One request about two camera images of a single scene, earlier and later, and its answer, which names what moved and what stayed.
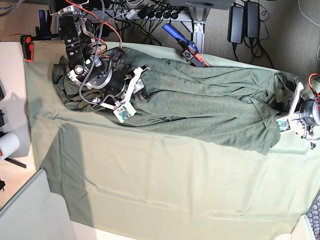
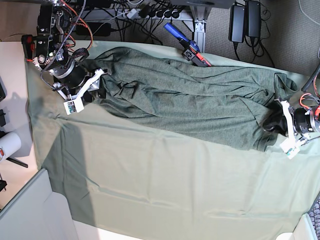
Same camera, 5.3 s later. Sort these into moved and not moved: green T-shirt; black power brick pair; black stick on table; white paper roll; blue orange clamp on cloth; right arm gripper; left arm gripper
Moved: green T-shirt; right arm gripper; left arm gripper
Not moved: white paper roll; black stick on table; blue orange clamp on cloth; black power brick pair
